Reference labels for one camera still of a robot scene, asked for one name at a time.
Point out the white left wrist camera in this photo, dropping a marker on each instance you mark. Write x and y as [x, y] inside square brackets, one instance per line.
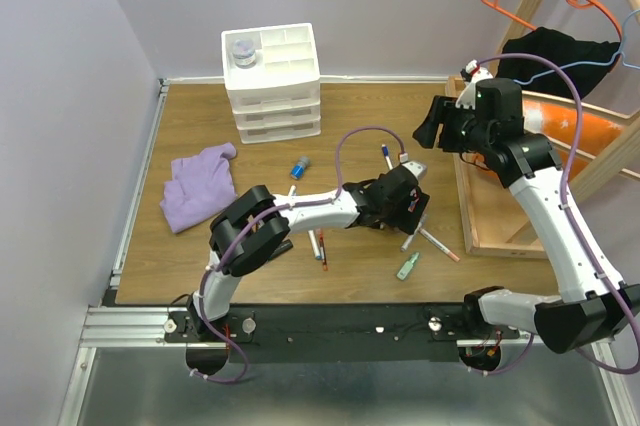
[417, 168]

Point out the white plastic drawer organizer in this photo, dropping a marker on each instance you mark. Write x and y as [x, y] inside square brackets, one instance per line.
[279, 98]

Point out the aluminium frame rail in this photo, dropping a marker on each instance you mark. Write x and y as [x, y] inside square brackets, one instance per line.
[143, 327]

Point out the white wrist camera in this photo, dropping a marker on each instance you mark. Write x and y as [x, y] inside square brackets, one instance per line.
[472, 73]
[417, 168]

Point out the blue cap white pen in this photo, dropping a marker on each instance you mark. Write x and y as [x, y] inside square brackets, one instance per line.
[314, 244]

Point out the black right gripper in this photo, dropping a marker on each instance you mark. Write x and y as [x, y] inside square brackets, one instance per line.
[443, 109]

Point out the wooden hanger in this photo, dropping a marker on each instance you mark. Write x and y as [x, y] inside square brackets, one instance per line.
[600, 116]

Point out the pink cap pencil tube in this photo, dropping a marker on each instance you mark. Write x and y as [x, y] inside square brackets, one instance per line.
[414, 199]

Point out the clear jar of paperclips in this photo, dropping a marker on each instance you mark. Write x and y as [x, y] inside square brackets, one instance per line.
[244, 53]

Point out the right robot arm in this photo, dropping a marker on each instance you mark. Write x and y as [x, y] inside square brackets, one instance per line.
[594, 301]

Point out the blue black highlighter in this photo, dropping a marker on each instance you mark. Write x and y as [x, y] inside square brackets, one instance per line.
[283, 248]

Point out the green stapler remover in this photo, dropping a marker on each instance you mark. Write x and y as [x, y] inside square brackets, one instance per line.
[407, 267]

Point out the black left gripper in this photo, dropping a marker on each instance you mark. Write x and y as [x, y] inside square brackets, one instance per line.
[407, 221]

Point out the blue cap white marker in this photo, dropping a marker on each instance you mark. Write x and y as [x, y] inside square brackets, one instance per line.
[386, 156]

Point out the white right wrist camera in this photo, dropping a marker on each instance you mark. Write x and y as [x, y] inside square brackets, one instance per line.
[472, 73]

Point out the pink white marker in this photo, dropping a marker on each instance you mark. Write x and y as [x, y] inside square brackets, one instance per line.
[438, 244]

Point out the orange red pen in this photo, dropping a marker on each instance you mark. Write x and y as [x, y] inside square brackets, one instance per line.
[322, 247]

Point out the wooden clothes rack frame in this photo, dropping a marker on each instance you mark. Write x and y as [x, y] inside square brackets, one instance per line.
[606, 185]

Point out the black garment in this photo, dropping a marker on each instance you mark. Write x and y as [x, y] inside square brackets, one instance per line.
[555, 61]

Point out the grey white marker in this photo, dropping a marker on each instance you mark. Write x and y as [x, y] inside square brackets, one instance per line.
[410, 238]

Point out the purple cloth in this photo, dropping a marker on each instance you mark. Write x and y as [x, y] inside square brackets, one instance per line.
[200, 187]

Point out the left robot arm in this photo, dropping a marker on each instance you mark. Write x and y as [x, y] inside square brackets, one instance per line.
[248, 232]

